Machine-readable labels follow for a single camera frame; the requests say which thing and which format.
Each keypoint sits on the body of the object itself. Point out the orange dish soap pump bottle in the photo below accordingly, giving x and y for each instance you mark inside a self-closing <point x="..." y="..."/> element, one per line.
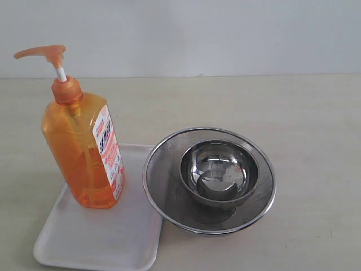
<point x="79" y="131"/>

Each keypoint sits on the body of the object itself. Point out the small stainless steel bowl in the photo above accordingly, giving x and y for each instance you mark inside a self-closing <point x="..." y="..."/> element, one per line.
<point x="219" y="173"/>

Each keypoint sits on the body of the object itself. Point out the steel mesh strainer basket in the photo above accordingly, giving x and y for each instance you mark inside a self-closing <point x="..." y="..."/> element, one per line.
<point x="167" y="195"/>

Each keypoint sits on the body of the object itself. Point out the white rectangular plastic tray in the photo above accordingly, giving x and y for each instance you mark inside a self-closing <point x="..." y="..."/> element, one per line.
<point x="123" y="237"/>

